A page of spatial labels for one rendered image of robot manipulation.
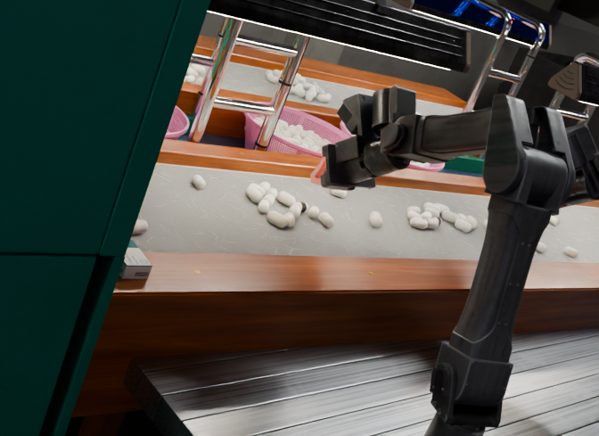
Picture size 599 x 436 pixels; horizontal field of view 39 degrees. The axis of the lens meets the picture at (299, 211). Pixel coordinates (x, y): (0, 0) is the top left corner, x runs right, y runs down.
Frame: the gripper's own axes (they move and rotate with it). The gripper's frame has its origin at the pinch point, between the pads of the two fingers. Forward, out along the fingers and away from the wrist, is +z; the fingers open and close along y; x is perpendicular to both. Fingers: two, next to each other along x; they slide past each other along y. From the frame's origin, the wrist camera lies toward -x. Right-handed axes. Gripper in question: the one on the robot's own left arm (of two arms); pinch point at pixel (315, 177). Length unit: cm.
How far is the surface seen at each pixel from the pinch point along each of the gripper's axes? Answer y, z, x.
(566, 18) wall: -471, 226, -211
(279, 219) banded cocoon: 8.3, 0.2, 7.6
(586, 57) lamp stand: -85, -4, -35
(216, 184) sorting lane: 12.0, 12.0, -0.5
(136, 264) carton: 43.8, -15.9, 17.5
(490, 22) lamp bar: -95, 28, -58
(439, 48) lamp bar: -18.9, -14.3, -21.7
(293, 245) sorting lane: 8.3, -3.0, 12.3
